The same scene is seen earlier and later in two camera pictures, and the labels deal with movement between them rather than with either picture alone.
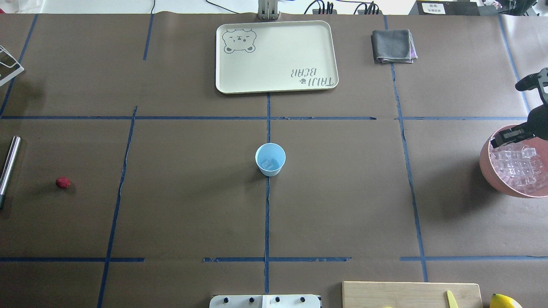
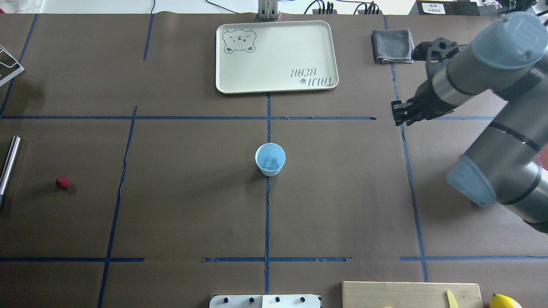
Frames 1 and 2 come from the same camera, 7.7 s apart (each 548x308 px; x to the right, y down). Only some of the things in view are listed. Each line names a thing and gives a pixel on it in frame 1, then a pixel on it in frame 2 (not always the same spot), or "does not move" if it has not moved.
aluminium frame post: [267, 10] does not move
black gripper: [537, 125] -> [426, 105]
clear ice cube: [269, 164] does not move
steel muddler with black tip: [7, 167] does not move
